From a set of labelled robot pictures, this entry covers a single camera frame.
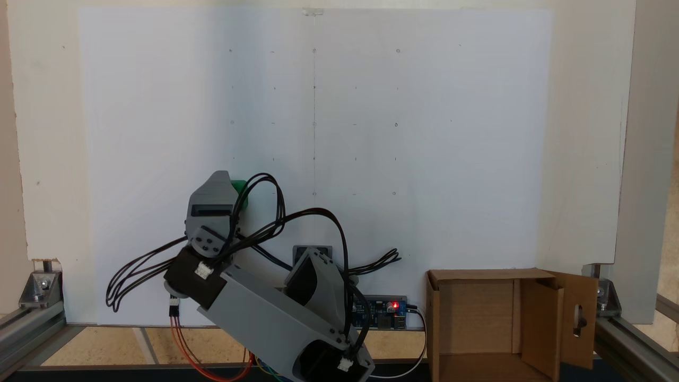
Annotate black arm motor cables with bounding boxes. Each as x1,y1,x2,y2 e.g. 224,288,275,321
233,209,404,373

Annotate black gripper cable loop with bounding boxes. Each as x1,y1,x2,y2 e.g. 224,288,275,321
225,172,288,261

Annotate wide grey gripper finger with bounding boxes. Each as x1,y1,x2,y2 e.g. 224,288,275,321
189,171,238,205

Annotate brown cardboard box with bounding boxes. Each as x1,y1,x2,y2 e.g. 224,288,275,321
426,268,600,382

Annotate metal corner bracket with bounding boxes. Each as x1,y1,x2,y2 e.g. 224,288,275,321
19,270,64,310
596,278,622,318

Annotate blue circuit board red LED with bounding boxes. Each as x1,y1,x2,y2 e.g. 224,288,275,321
350,296,410,331

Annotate coloured jumper wires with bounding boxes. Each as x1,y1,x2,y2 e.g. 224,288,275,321
249,355,283,382

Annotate white paper sheet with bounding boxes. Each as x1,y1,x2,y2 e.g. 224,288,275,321
79,7,552,327

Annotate white cable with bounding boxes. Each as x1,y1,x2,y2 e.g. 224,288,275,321
369,306,428,379

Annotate aluminium frame rail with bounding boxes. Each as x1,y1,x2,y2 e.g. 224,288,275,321
593,293,679,382
0,305,67,375

